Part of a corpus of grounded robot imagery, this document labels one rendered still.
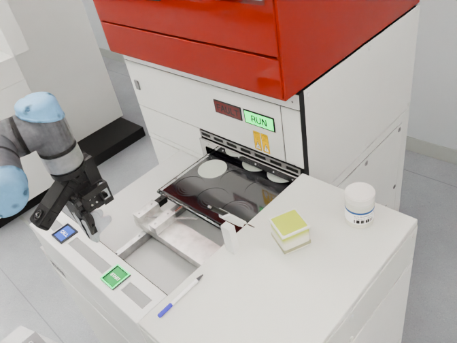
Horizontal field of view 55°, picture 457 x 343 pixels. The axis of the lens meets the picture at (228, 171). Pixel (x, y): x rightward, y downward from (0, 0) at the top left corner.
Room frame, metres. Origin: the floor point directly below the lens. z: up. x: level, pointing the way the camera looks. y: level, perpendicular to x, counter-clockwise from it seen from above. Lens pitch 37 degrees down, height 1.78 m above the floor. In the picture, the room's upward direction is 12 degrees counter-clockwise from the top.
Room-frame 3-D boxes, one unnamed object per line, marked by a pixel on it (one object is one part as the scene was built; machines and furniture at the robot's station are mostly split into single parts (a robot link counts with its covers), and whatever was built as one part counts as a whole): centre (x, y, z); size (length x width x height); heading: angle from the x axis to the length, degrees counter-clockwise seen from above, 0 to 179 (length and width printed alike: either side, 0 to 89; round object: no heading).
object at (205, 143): (1.16, -0.07, 0.89); 0.44 x 0.02 x 0.10; 39
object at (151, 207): (1.04, 0.28, 0.89); 0.08 x 0.03 x 0.03; 129
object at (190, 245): (0.92, 0.18, 0.87); 0.36 x 0.08 x 0.03; 39
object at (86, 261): (0.84, 0.41, 0.89); 0.55 x 0.09 x 0.14; 39
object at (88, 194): (0.75, 0.31, 1.25); 0.09 x 0.08 x 0.12; 129
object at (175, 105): (1.31, 0.04, 1.02); 0.82 x 0.03 x 0.40; 39
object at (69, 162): (0.75, 0.32, 1.33); 0.08 x 0.08 x 0.05
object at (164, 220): (0.98, 0.23, 0.89); 0.08 x 0.03 x 0.03; 129
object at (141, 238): (1.07, 0.21, 0.84); 0.50 x 0.02 x 0.03; 129
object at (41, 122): (0.75, 0.32, 1.40); 0.09 x 0.08 x 0.11; 112
